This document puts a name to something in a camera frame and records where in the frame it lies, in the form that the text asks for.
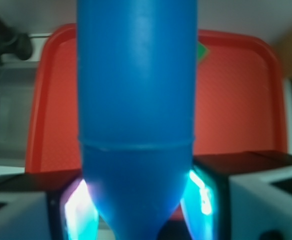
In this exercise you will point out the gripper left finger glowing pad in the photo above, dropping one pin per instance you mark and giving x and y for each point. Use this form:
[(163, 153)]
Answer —
[(46, 206)]

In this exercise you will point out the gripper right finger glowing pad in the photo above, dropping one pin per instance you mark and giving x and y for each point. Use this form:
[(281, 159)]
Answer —
[(239, 196)]

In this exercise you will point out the blue plastic bottle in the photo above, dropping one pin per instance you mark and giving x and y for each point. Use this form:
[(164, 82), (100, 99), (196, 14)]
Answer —
[(136, 68)]

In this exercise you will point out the red plastic tray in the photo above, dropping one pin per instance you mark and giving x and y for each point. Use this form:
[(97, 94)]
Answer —
[(238, 102)]

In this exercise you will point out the grey toy sink basin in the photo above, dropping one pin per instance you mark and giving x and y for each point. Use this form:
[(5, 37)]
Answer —
[(17, 82)]

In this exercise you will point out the green wooden block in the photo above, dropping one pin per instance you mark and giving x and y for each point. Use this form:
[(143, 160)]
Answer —
[(202, 52)]

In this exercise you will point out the grey sink faucet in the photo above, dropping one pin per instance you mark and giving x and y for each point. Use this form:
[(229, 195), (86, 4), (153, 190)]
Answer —
[(15, 43)]

